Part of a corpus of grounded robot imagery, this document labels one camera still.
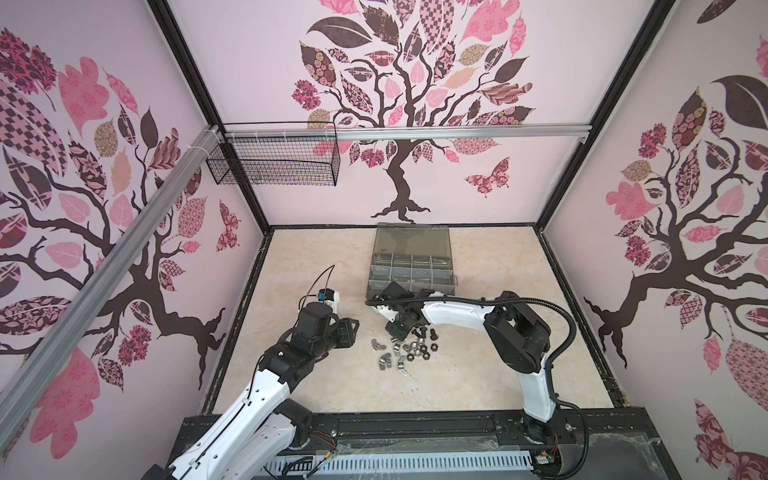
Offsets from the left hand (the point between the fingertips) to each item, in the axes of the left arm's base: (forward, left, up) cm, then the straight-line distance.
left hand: (353, 328), depth 79 cm
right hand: (+8, -11, -12) cm, 19 cm away
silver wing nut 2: (-6, -13, -12) cm, 18 cm away
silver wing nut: (-5, -8, -12) cm, 15 cm away
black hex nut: (0, -23, -12) cm, 26 cm away
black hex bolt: (+5, -20, -11) cm, 24 cm away
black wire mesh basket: (+73, +38, +4) cm, 83 cm away
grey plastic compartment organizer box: (+32, -20, -8) cm, 39 cm away
